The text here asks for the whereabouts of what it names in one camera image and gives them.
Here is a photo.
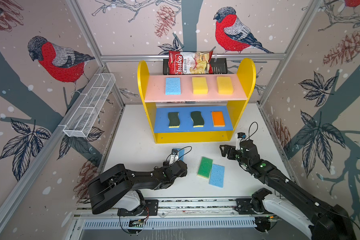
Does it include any blue sponge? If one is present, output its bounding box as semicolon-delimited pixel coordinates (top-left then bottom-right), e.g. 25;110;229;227
165;78;181;95
209;164;225;188
176;149;185;161

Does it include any orange sponge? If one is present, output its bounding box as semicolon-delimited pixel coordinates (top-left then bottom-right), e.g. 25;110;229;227
212;111;226;128

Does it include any dark green wavy sponge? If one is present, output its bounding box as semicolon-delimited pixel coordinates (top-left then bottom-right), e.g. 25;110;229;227
191;111;205;128
168;112;180;128

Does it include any yellow sponge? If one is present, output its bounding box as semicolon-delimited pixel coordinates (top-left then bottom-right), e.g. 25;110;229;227
217;76;234;95
192;77;209;95

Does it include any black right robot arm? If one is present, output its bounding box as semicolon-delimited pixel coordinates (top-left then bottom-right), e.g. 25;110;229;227
220;140;356;240

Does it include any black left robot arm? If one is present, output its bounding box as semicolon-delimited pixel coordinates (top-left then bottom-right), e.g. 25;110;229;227
88;161;188;215

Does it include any yellow shelf with coloured boards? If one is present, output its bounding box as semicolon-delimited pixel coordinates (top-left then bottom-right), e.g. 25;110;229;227
137;59;256;144

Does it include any red cassava chips bag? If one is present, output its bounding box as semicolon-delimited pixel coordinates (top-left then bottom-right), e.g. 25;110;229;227
169;51;213;75

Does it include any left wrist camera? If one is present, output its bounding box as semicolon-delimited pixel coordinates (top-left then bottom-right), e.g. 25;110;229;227
167;149;179;165

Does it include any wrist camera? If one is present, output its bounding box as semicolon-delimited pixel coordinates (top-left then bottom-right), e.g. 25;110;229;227
236;132;247;150
167;149;179;165

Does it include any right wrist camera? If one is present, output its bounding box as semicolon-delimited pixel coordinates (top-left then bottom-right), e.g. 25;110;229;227
236;132;247;150

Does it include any aluminium rail base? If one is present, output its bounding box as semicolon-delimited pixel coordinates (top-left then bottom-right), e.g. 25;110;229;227
72;194;310;235

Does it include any black wire basket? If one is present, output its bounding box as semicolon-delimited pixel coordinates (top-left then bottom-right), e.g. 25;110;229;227
163;58;228;75

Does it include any white wire mesh tray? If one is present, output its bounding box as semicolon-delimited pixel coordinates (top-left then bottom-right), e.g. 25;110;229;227
63;73;116;138

